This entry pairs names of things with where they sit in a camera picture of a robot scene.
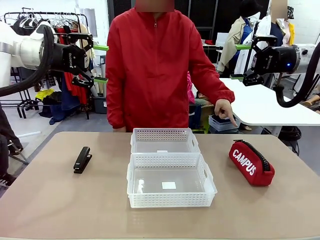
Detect red hanging dress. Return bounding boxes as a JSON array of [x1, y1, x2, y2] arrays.
[[56, 27, 88, 105]]

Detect person's left hand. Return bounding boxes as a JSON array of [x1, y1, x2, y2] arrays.
[[214, 98, 239, 128]]

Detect person's left forearm red sleeve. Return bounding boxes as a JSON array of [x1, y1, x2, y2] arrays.
[[193, 67, 236, 104]]

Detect navy CAMPUS pouch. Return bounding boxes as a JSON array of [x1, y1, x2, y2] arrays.
[[212, 115, 232, 125]]

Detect white workshop table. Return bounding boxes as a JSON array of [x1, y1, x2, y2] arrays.
[[217, 77, 320, 127]]

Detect white cardboard rolls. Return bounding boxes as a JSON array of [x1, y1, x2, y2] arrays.
[[89, 68, 107, 97]]

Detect green crate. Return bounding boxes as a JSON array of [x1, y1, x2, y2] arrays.
[[197, 114, 211, 133]]

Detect black bag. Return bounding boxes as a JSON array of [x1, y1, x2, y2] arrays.
[[278, 126, 302, 148]]

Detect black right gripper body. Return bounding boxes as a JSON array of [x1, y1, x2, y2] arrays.
[[254, 44, 300, 75]]

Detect black stapler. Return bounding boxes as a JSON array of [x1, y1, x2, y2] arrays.
[[72, 146, 93, 175]]

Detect pink cloth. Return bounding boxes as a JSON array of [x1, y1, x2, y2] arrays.
[[186, 71, 197, 105]]

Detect navy blue garment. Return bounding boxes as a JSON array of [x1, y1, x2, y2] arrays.
[[48, 72, 81, 126]]

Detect mannequin in beige coat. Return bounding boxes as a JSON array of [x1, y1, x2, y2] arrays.
[[216, 0, 263, 76]]

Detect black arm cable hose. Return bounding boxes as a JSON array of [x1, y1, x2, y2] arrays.
[[272, 41, 320, 109], [0, 24, 57, 98]]

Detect person torso in red jacket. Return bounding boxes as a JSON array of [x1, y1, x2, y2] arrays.
[[106, 6, 201, 133]]

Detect grey storage bin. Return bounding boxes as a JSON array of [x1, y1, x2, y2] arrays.
[[92, 96, 108, 115]]

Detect black hanging garment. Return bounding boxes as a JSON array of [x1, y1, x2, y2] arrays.
[[11, 17, 38, 36]]

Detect background person with blurred face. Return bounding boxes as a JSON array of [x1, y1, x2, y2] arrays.
[[257, 0, 296, 47]]

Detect beige hanging garment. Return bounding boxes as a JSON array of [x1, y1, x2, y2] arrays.
[[74, 23, 97, 71]]

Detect clear plastic storage box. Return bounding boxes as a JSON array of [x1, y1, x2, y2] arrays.
[[208, 114, 241, 132]]

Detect seated bystander in dark trousers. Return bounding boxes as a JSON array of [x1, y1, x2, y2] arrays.
[[0, 102, 25, 187]]

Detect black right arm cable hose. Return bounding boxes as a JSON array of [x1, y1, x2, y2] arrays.
[[272, 41, 320, 109]]

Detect white perforated plastic basket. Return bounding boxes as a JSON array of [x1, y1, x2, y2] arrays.
[[126, 152, 218, 209], [130, 127, 202, 155]]

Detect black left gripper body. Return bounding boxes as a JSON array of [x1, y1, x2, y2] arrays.
[[53, 42, 88, 75]]

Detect black clothes rack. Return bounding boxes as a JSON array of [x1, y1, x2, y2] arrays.
[[3, 11, 91, 120]]

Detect person's right forearm red sleeve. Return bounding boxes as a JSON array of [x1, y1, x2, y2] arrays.
[[106, 82, 127, 130]]

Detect red CAMPUS pencil case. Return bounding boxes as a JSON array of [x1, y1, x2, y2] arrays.
[[228, 139, 276, 187]]

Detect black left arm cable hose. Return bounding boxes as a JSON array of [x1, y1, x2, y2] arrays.
[[0, 24, 57, 98]]

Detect yellow cloth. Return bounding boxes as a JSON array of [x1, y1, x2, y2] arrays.
[[34, 87, 55, 101]]

